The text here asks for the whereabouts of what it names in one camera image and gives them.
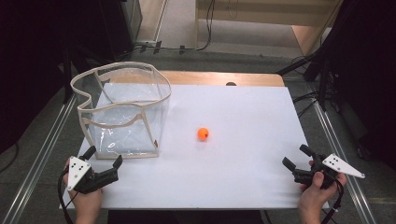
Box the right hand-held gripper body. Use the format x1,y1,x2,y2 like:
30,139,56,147
292,152,366,190

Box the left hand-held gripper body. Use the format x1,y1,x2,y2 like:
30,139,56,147
66,156,120,195

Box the transparent bag with beige trim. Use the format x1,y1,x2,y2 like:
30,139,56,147
70,61,173,161

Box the orange ball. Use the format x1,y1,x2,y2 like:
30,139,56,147
196,127,210,142

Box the person's left hand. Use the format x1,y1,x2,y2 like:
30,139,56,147
63,157,105,216

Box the person's right hand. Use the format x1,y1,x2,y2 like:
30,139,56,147
298,171,348,213

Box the white board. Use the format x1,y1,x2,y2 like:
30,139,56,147
59,83,331,210

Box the black stand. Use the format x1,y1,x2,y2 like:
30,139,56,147
276,43,331,111

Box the dark curtain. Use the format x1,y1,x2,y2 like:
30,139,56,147
0,0,104,155
323,0,396,171

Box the wooden table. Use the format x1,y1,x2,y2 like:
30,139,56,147
106,70,286,88

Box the black cabinet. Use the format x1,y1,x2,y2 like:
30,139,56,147
98,0,144,62

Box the beige wooden shelf unit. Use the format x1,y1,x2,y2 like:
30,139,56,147
194,0,345,57

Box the metal floor rail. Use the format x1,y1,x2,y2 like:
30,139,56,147
0,92,78,224
312,101,378,224

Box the left hand-held gripper black cable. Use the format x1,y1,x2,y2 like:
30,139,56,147
57,169,77,224

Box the hand-held gripper black cable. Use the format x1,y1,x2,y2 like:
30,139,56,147
320,174,346,224
57,169,77,224

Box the right hand-held gripper black cable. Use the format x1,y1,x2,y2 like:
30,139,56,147
320,174,346,224

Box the black floor cables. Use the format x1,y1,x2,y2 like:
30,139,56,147
291,90,321,119

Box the black hanging cable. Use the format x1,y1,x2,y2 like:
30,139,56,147
134,0,217,56

